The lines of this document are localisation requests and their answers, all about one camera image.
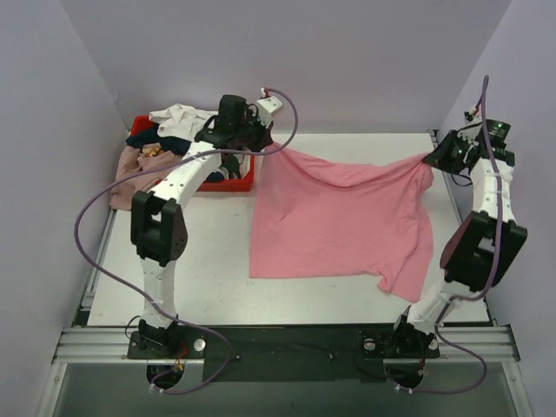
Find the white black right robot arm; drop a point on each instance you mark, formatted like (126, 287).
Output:
(485, 244)

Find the dark green t shirt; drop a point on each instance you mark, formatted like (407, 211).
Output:
(232, 166)

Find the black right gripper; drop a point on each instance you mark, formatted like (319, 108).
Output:
(440, 155)

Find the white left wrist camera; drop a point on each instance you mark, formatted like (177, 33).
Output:
(267, 106)

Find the pink t shirt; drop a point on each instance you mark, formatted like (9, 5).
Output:
(315, 218)

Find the white t shirt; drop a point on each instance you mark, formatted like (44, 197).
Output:
(180, 120)

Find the red plastic bin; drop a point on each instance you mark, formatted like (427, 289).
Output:
(244, 184)

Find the navy blue t shirt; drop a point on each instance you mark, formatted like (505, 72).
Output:
(175, 145)

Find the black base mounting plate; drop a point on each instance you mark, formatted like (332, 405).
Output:
(303, 353)

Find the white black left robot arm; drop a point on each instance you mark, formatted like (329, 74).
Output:
(158, 229)

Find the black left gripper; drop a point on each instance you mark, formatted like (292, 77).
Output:
(259, 139)

